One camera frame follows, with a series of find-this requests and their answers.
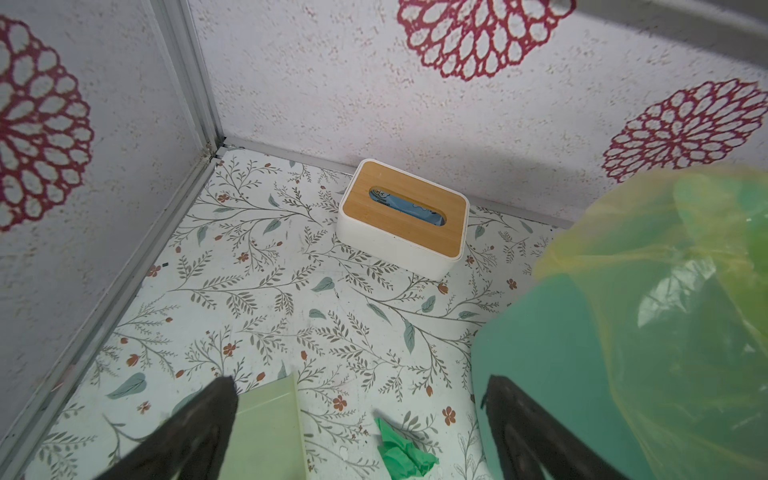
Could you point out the green paper scrap left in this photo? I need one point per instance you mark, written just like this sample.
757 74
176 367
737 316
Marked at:
401 457

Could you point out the green bin with bag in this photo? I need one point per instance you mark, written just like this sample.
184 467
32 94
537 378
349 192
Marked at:
645 333

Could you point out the white wooden-top tissue box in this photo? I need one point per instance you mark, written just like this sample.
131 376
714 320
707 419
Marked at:
403 219

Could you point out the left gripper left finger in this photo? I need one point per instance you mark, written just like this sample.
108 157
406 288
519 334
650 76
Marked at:
192 444

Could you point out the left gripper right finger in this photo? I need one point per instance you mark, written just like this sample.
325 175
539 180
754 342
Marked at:
531 443

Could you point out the light green dustpan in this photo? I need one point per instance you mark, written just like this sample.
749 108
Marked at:
267 437

